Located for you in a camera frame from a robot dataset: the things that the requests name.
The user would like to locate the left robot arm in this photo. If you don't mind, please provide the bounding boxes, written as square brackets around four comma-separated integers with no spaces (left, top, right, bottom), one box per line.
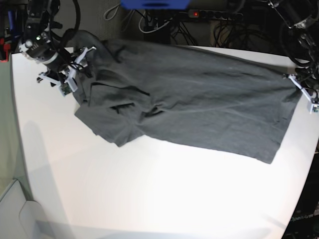
[267,0,319,94]

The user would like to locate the dark grey t-shirt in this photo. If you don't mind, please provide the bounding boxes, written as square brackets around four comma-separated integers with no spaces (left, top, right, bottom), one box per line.
[72,30,301,163]

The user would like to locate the red clamp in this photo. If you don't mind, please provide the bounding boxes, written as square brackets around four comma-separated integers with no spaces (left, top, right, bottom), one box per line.
[0,37,11,62]

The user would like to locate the blue box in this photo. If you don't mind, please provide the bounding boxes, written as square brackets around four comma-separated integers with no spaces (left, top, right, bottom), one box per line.
[120,0,190,9]

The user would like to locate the black power strip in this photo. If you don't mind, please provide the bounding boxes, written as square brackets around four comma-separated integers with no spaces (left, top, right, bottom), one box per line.
[176,9,244,21]

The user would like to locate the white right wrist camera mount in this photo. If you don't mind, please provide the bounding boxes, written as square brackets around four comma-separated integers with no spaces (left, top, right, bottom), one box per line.
[37,46,97,96]

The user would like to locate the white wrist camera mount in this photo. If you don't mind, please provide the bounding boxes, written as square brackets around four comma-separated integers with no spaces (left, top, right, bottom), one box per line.
[37,46,97,96]
[283,74,319,114]

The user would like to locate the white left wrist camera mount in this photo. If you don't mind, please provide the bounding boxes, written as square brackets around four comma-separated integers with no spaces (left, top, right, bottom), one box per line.
[283,74,319,114]

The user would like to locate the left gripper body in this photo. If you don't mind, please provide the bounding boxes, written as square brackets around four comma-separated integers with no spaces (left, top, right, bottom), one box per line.
[298,71,319,96]

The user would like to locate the white cable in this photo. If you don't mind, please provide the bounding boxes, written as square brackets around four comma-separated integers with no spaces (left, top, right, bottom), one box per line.
[138,14,172,34]

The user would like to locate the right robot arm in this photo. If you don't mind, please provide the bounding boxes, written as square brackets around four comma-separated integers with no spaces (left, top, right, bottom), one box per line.
[18,0,84,82]

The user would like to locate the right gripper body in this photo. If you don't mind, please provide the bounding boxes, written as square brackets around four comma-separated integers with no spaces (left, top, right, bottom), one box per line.
[47,53,85,82]

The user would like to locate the grey chair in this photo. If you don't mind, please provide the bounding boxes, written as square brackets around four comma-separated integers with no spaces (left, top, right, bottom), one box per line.
[0,180,48,239]

